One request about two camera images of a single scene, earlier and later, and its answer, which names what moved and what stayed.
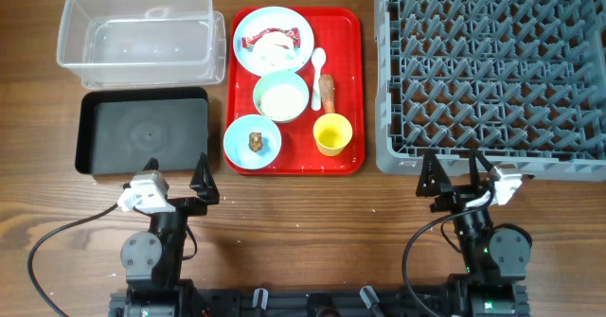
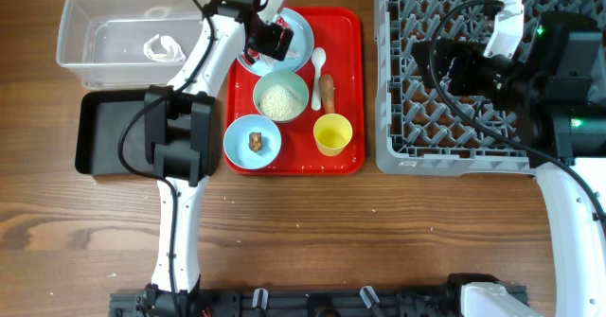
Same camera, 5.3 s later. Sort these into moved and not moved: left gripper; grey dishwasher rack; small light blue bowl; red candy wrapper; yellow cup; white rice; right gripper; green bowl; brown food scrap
Moved: right gripper; left gripper; red candy wrapper
Not moved: small light blue bowl; brown food scrap; green bowl; white rice; grey dishwasher rack; yellow cup
